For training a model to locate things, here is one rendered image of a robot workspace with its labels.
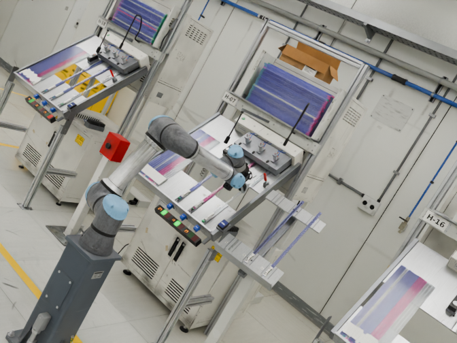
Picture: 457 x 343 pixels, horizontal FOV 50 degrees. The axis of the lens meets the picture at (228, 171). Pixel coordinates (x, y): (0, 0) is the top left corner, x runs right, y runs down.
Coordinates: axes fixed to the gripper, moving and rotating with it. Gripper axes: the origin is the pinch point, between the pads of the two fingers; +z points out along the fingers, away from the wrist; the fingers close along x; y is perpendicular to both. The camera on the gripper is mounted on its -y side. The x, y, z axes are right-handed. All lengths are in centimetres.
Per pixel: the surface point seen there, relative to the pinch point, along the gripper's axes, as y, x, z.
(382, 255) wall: 90, -47, 151
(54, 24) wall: 100, 471, 146
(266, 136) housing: 38.5, 15.6, -0.3
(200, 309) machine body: -55, -10, 51
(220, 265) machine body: -30.8, -6.8, 34.1
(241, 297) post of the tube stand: -41, -36, 18
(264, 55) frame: 74, 47, -22
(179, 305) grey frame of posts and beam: -65, -13, 21
